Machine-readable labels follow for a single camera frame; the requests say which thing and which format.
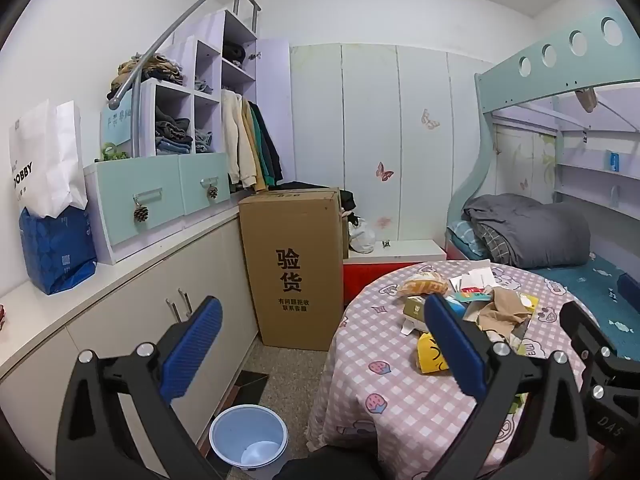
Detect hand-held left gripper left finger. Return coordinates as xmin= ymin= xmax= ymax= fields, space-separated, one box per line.
xmin=55 ymin=296 xmax=236 ymax=480

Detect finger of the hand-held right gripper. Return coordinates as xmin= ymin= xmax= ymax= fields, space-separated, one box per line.
xmin=559 ymin=301 xmax=640 ymax=461

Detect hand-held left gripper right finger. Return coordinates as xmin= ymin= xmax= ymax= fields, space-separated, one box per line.
xmin=424 ymin=294 xmax=591 ymax=480

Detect yellow snack packet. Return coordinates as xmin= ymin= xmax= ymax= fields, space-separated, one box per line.
xmin=412 ymin=332 xmax=453 ymax=376

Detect teal printed packet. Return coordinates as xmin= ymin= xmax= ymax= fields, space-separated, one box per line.
xmin=445 ymin=294 xmax=493 ymax=311

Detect small green white box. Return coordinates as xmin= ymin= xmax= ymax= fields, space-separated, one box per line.
xmin=400 ymin=296 xmax=427 ymax=336

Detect beige cloth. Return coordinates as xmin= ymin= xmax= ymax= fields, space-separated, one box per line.
xmin=475 ymin=287 xmax=538 ymax=343

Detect red and white carton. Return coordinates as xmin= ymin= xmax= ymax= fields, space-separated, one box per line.
xmin=449 ymin=260 xmax=496 ymax=293

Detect white plastic bucket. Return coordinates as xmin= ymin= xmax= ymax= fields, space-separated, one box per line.
xmin=208 ymin=405 xmax=290 ymax=471

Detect pink checked tablecloth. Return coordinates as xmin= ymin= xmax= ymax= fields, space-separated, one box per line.
xmin=306 ymin=259 xmax=618 ymax=480

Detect white low cabinet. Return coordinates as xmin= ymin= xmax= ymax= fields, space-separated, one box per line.
xmin=0 ymin=195 xmax=261 ymax=476

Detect blue plaid pillow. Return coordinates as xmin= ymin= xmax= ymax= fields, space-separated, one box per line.
xmin=446 ymin=220 xmax=488 ymax=258

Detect grey plaid blanket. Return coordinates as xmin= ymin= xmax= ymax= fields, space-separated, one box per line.
xmin=472 ymin=222 xmax=516 ymax=261

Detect red box with white lid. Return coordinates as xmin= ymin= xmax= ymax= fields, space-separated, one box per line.
xmin=342 ymin=240 xmax=447 ymax=301

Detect grey quilt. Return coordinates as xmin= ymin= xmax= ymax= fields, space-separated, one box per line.
xmin=462 ymin=194 xmax=592 ymax=268

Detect white plastic bag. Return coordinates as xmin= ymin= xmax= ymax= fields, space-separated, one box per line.
xmin=348 ymin=220 xmax=376 ymax=255

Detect large cardboard box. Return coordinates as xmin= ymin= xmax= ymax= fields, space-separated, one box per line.
xmin=238 ymin=187 xmax=351 ymax=352

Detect mint green drawer cabinet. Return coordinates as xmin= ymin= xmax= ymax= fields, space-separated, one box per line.
xmin=82 ymin=152 xmax=232 ymax=265

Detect blue shopping bag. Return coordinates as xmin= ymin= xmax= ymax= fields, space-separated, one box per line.
xmin=20 ymin=206 xmax=97 ymax=296

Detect black flat cloth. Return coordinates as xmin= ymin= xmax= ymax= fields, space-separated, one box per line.
xmin=272 ymin=181 xmax=336 ymax=192

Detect green hanging garment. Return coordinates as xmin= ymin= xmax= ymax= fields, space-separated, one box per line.
xmin=248 ymin=102 xmax=271 ymax=188

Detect dark hanging jacket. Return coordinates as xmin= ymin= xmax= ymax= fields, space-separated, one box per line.
xmin=252 ymin=102 xmax=284 ymax=186

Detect dark folded clothes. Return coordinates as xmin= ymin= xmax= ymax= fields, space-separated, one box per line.
xmin=154 ymin=105 xmax=195 ymax=156

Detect cream hanging jacket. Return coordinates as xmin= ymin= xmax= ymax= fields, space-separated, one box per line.
xmin=221 ymin=89 xmax=256 ymax=192

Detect white paper bag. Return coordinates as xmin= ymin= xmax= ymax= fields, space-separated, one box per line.
xmin=9 ymin=99 xmax=88 ymax=218

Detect mint green board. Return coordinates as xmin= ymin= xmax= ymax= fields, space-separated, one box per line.
xmin=100 ymin=91 xmax=136 ymax=147

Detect white wardrobe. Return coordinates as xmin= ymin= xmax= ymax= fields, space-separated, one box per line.
xmin=290 ymin=44 xmax=488 ymax=261

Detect mint green bunk bed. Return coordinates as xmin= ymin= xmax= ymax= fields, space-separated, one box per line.
xmin=445 ymin=7 xmax=640 ymax=261

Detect brown clothes pile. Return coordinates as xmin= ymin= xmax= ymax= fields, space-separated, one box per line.
xmin=106 ymin=53 xmax=185 ymax=101

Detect black folded clothes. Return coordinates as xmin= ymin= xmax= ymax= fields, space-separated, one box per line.
xmin=222 ymin=42 xmax=247 ymax=67

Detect grey metal handrail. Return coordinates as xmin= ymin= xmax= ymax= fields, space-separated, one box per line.
xmin=107 ymin=0 xmax=262 ymax=158

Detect white cubby shelf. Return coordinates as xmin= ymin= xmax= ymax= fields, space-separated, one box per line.
xmin=100 ymin=9 xmax=292 ymax=193

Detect white bed wall shelf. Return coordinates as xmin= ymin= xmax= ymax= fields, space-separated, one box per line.
xmin=555 ymin=125 xmax=640 ymax=221

